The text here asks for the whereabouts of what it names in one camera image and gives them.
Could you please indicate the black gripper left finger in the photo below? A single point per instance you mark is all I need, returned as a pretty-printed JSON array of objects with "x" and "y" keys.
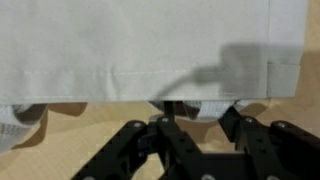
[{"x": 124, "y": 154}]

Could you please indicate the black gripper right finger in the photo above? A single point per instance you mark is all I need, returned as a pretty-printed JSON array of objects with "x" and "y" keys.
[{"x": 280, "y": 151}]

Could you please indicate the white paper bag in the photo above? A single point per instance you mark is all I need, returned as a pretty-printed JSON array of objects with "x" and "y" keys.
[{"x": 207, "y": 54}]

